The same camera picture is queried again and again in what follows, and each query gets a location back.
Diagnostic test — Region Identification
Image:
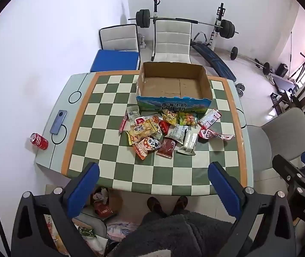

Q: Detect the black speaker box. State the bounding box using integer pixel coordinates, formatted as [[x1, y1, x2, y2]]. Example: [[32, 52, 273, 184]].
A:
[[276, 63, 289, 78]]

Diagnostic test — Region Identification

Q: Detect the black metal rack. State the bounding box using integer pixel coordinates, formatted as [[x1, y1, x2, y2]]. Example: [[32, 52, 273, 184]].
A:
[[270, 91, 292, 110]]

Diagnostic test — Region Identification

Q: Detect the black barbell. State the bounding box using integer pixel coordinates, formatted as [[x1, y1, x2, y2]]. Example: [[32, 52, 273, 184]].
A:
[[128, 9, 239, 38]]

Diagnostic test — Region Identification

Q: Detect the panda print snack packet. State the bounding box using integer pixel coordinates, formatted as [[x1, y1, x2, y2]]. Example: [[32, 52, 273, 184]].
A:
[[132, 136, 162, 160]]

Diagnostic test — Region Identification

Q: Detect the blue flat box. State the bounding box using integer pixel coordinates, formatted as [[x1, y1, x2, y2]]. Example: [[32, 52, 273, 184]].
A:
[[90, 49, 141, 73]]

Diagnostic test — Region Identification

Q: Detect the yellow twisted snack packet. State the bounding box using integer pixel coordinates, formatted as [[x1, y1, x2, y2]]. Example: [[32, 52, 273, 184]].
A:
[[161, 110, 180, 126]]

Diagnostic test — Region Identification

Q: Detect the red soda can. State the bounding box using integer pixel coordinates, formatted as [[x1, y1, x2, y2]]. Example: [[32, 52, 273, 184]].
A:
[[30, 133, 49, 151]]

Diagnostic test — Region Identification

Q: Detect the dark red snack packet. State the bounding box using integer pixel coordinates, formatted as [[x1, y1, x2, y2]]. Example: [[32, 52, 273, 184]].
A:
[[156, 138, 177, 158]]

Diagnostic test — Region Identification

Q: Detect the dark blue weight bench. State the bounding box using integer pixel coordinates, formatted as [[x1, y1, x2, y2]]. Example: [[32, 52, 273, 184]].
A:
[[190, 41, 237, 82]]

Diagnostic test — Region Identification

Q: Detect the long red white snack packet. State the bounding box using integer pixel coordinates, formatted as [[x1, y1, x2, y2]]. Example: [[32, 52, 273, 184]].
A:
[[198, 108, 222, 129]]

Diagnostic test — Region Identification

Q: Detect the grey smartphone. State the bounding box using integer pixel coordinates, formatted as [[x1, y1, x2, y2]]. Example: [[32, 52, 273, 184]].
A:
[[50, 110, 68, 134]]

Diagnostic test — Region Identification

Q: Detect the cardboard box with trash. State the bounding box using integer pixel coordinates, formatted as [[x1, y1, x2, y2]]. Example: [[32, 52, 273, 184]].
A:
[[88, 189, 123, 218]]

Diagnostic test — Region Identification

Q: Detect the person's right shoe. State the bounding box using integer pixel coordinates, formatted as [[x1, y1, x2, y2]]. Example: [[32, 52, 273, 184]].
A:
[[171, 196, 188, 216]]

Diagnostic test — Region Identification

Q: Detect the grey chair seat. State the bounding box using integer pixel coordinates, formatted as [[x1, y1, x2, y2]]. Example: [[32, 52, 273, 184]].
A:
[[72, 211, 107, 237]]

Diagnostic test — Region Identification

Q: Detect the orange peanut snack packet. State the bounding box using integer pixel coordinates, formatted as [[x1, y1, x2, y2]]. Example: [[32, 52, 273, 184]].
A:
[[146, 114, 163, 137]]

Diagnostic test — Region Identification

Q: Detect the floral cloth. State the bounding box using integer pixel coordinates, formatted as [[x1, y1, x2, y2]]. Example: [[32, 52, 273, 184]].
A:
[[107, 221, 139, 241]]

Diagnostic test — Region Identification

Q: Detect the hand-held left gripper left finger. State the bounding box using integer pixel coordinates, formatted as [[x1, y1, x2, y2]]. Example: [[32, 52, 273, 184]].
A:
[[10, 162, 101, 257]]

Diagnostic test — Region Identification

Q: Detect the grey shell chair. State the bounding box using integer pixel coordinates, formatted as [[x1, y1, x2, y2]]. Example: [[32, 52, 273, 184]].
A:
[[246, 107, 305, 172]]

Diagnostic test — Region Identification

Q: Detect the person's left shoe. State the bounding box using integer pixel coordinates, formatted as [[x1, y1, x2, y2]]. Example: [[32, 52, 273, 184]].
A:
[[147, 197, 166, 218]]

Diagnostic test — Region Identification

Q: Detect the cardboard box with blue print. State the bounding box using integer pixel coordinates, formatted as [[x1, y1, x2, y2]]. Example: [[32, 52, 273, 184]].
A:
[[136, 61, 213, 112]]

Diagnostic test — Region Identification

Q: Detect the white grey snack packet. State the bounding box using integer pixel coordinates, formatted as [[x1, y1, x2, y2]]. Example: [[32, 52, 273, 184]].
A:
[[166, 124, 188, 143]]

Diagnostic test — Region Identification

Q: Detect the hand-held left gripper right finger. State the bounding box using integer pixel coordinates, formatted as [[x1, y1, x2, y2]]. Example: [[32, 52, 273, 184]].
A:
[[207, 161, 296, 257]]

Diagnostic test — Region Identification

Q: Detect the red pen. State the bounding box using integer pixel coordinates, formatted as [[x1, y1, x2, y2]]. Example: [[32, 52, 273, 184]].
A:
[[118, 113, 129, 136]]

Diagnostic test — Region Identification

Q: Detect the black dumbbell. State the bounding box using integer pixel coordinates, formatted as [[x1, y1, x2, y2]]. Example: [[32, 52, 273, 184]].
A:
[[234, 82, 245, 97]]

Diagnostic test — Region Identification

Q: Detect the white padded chair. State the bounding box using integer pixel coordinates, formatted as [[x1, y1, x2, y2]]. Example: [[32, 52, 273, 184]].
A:
[[151, 20, 192, 65], [98, 24, 139, 52]]

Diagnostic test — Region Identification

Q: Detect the silver snack packet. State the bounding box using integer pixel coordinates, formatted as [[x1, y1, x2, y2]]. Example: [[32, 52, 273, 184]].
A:
[[177, 130, 198, 156]]

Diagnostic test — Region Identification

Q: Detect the white barbell rack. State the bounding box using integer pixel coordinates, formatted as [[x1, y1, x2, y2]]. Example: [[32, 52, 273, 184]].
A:
[[151, 0, 226, 52]]

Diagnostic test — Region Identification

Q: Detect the person's shoe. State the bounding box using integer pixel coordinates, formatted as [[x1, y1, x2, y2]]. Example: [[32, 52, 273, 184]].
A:
[[147, 197, 166, 218], [171, 196, 188, 216]]

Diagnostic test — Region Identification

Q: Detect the small barbell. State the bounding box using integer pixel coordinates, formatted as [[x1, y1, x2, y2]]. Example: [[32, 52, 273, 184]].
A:
[[230, 46, 271, 75]]

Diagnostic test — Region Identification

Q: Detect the green candy ball packet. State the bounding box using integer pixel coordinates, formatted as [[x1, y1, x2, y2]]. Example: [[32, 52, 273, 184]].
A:
[[179, 112, 198, 127]]

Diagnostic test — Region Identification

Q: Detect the clear grey snack packet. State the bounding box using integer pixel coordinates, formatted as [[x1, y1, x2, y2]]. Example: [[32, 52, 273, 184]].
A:
[[126, 105, 140, 126]]

